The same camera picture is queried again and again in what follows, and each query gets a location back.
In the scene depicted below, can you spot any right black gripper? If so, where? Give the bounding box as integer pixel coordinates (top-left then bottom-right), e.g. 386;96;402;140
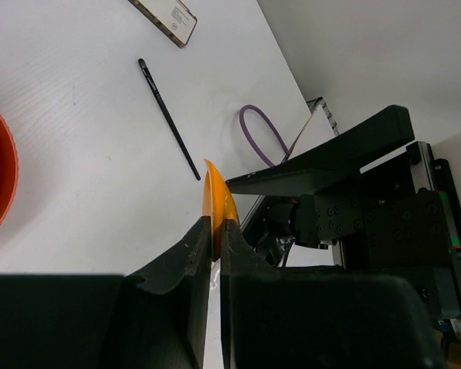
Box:
226;105;461;319

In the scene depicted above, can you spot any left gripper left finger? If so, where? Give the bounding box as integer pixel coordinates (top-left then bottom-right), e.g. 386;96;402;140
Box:
122;216;211;368

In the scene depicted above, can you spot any orange sunscreen tube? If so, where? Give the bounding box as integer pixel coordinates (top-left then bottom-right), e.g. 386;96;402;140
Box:
203;159;240;262

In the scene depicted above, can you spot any orange round organizer container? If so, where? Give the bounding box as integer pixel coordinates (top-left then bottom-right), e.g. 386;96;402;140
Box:
0;113;19;226

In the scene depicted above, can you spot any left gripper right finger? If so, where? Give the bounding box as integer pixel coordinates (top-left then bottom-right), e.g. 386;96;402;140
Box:
221;220;292;368

